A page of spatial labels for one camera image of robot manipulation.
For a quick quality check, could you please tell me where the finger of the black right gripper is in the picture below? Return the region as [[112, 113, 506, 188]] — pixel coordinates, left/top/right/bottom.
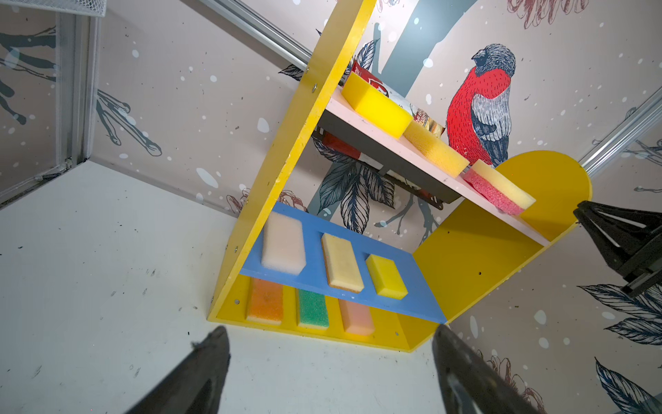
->
[[573, 201, 661, 298]]

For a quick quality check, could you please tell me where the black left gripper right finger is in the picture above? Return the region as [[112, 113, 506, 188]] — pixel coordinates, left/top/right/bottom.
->
[[432, 324, 536, 413]]

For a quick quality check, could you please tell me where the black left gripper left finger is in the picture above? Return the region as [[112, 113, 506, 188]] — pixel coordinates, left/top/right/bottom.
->
[[129, 326, 231, 413]]

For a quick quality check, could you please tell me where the orange scrub sponge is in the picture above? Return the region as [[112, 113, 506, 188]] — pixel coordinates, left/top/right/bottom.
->
[[246, 279, 284, 325]]

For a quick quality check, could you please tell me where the salmon orange sponge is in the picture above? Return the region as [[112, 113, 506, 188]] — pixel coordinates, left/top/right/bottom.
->
[[339, 300, 375, 336]]

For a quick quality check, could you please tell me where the small yellow square sponge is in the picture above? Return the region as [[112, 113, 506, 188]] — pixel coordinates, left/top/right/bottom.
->
[[365, 255, 409, 300]]

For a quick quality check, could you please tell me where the smiley face sponge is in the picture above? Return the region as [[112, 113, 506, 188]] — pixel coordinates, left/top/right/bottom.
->
[[461, 160, 536, 216]]

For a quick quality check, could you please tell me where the green scrub sponge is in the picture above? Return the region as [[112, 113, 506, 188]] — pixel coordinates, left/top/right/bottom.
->
[[297, 290, 329, 331]]

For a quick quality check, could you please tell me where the light pink sponge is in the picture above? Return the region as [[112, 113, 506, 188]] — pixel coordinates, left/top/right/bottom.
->
[[261, 212, 306, 276]]

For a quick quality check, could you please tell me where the pale yellow sponge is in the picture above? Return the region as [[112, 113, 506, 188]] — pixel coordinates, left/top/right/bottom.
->
[[322, 234, 365, 293]]

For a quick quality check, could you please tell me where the yellow rectangular sponge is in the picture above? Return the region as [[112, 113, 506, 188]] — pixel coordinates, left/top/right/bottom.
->
[[403, 121, 469, 178]]

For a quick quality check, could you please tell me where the bright yellow square sponge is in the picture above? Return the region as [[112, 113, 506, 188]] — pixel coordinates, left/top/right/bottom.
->
[[341, 72, 413, 140]]

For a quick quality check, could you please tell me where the yellow shelf with coloured boards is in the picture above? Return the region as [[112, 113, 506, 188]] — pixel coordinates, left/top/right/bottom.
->
[[206, 0, 594, 354]]

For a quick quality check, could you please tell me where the white wire mesh basket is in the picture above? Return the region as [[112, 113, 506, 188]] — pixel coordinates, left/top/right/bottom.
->
[[1, 0, 107, 17]]

